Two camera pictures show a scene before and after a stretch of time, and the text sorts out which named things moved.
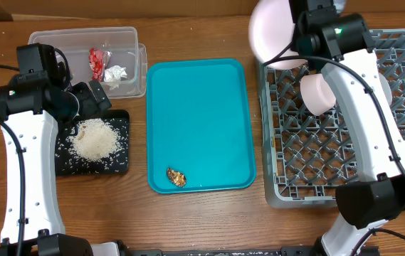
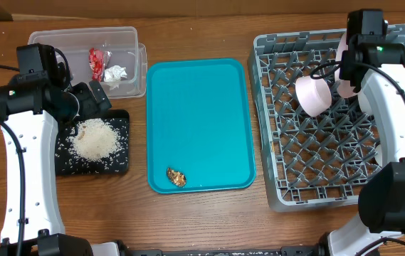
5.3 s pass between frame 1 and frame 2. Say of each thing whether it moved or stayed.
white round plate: moved
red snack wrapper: stayed
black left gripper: stayed
